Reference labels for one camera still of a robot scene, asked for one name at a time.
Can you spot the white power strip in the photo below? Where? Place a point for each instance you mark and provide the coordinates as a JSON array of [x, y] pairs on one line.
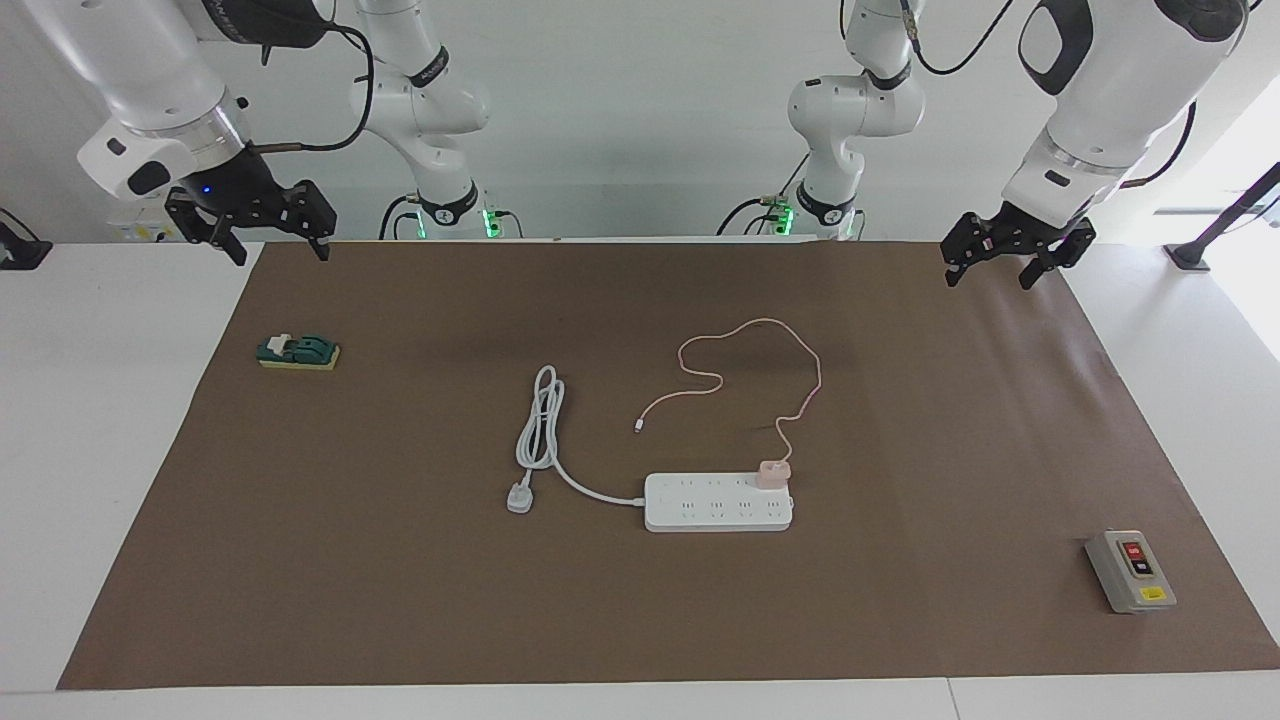
[[715, 510]]

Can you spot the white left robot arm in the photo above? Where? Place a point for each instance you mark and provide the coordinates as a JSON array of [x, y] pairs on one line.
[[1120, 90]]

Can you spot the black clamp bracket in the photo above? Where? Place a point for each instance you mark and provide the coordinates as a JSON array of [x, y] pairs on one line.
[[25, 255]]

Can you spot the black metal stand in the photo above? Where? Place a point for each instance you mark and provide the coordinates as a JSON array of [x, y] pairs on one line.
[[1225, 220]]

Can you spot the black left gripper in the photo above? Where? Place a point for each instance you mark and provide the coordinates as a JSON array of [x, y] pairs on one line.
[[1025, 230]]

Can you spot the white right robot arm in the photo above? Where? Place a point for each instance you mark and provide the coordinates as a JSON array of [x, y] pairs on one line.
[[150, 80]]

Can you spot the brown table mat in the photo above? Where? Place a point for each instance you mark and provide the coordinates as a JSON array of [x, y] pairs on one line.
[[400, 580]]

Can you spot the green knife switch yellow base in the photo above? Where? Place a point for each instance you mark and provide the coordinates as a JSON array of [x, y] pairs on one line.
[[300, 352]]

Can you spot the pink charger adapter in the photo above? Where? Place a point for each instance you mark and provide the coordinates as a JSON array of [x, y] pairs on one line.
[[773, 475]]

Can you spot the grey push button switch box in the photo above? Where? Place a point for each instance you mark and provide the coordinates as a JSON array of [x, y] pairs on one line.
[[1125, 580]]

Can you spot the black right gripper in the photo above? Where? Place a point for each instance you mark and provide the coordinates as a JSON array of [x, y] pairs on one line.
[[240, 190]]

